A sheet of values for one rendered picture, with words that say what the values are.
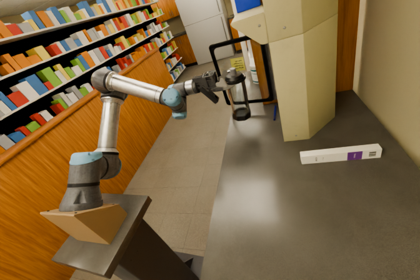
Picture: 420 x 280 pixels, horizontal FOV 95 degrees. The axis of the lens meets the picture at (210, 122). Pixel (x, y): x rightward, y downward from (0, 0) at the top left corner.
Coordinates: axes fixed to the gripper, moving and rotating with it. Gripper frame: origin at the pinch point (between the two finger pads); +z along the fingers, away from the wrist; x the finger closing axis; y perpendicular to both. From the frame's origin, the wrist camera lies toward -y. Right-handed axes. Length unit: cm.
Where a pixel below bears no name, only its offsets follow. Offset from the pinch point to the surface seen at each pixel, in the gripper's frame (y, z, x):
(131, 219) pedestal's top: -30, -48, -53
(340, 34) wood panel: 3, 51, 23
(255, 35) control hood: 21.4, 14.3, -13.8
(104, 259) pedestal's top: -30, -51, -69
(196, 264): -123, -56, -39
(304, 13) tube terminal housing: 23.6, 29.8, -13.1
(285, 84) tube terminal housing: 0.6, 22.3, -13.7
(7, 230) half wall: -53, -176, -53
